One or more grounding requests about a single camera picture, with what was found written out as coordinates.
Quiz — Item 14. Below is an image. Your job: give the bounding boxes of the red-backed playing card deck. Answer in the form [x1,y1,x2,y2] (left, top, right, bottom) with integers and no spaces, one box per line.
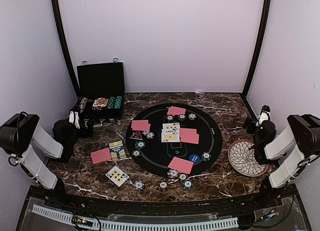
[90,148,112,165]

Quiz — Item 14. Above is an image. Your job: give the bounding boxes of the red card deck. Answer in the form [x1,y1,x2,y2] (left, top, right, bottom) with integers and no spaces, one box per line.
[108,140,126,161]

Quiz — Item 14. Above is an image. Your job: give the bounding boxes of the red triangular all-in marker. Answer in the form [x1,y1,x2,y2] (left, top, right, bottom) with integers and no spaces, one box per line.
[129,131,143,141]

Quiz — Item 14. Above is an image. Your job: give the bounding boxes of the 50 chips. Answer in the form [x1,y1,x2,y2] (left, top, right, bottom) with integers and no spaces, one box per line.
[202,152,211,162]
[178,114,186,121]
[135,140,146,150]

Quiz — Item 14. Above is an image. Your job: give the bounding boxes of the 100 chips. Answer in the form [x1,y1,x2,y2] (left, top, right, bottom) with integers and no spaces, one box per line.
[132,150,141,158]
[166,115,174,122]
[178,173,188,181]

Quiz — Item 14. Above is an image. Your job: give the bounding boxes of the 10 chips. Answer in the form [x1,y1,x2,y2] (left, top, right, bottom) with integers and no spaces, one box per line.
[167,169,179,179]
[188,113,197,121]
[142,131,155,139]

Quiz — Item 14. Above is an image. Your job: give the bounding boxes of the card dealt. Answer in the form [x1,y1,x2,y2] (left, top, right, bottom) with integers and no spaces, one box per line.
[167,106,186,116]
[140,123,151,132]

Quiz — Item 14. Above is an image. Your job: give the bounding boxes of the face-up spade card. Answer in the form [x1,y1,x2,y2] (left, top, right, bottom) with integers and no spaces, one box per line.
[105,166,130,187]

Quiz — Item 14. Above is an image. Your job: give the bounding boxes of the face-down cards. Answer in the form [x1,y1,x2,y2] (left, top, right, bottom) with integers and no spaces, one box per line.
[179,128,200,145]

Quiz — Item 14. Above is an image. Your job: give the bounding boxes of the blue small blind button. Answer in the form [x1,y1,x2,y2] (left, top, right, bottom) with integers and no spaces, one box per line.
[189,154,201,164]

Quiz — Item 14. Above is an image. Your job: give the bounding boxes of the blue chip stack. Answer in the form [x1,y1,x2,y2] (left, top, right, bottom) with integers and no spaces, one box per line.
[133,180,145,190]

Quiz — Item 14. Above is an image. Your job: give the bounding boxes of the face-up ace of hearts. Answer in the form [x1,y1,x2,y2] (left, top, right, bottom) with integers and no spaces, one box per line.
[161,132,180,143]

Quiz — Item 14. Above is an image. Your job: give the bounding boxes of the green-blue 50 chip stack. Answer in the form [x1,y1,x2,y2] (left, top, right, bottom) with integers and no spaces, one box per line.
[182,179,194,191]

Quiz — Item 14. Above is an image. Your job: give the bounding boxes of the orange 100 chip stack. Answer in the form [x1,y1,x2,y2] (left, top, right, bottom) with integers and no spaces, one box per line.
[159,181,168,189]

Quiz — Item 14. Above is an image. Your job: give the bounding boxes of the face-up community card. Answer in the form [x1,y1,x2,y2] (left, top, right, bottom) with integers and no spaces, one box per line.
[162,122,180,131]

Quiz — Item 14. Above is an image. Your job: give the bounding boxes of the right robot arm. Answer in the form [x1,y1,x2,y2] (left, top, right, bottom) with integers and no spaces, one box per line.
[243,112,320,208]

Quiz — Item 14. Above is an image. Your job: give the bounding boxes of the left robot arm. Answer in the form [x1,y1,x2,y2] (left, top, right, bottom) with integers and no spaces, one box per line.
[0,111,93,209]

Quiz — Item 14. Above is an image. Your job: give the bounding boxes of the blue-white chips in case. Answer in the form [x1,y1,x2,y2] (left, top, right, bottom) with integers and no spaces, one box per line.
[78,97,88,113]

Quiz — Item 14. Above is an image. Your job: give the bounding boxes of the card deck in case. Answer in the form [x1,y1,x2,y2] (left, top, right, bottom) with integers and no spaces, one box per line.
[92,97,108,109]

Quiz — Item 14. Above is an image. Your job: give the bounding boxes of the green chip row left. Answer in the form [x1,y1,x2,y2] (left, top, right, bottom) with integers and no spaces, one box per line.
[106,96,116,109]

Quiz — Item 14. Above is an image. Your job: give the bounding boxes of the green chip row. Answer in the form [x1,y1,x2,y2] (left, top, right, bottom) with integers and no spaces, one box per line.
[113,96,123,109]
[106,96,116,109]

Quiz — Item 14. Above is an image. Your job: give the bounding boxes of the floral patterned plate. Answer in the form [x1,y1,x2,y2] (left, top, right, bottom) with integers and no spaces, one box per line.
[228,139,269,177]

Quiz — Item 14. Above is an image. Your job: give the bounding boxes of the green chip row right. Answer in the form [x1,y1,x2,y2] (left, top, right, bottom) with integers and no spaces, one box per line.
[113,96,123,109]

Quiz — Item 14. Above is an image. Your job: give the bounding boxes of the black poker chip case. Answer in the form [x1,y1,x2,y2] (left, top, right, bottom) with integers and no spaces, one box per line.
[75,62,125,123]

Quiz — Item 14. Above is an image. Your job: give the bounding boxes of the round black poker mat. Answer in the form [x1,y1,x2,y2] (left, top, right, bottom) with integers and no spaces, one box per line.
[125,103,223,178]

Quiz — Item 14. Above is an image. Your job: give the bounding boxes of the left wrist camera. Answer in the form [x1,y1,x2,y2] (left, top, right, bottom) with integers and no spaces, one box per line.
[68,110,81,129]

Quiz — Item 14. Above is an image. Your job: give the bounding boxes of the white cable duct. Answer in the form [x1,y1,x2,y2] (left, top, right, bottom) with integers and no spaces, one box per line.
[31,204,239,231]

